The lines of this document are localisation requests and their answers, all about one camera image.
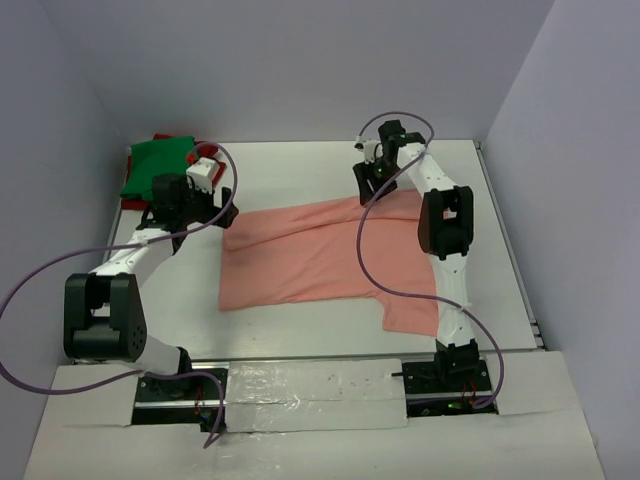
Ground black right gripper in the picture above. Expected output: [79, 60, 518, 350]
[354, 157, 402, 206]

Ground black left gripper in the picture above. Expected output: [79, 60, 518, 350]
[177, 175, 238, 229]

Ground pink t shirt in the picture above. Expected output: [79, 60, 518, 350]
[218, 190, 439, 336]

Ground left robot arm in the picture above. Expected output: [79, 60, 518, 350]
[63, 173, 239, 399]

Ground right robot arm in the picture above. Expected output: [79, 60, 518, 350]
[353, 119, 480, 391]

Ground red folded t shirt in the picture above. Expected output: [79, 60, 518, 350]
[120, 133, 219, 211]

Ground green folded t shirt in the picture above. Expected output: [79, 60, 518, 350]
[120, 136, 195, 201]

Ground silver tape patch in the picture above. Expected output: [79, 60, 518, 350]
[225, 359, 408, 433]

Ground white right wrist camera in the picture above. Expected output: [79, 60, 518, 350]
[354, 139, 383, 164]

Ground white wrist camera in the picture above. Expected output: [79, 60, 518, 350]
[186, 157, 226, 194]
[354, 139, 383, 164]

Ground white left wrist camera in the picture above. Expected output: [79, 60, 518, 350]
[186, 157, 226, 194]

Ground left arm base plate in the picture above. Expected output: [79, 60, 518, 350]
[131, 376, 220, 433]

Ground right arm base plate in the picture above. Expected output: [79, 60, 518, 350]
[391, 360, 498, 418]

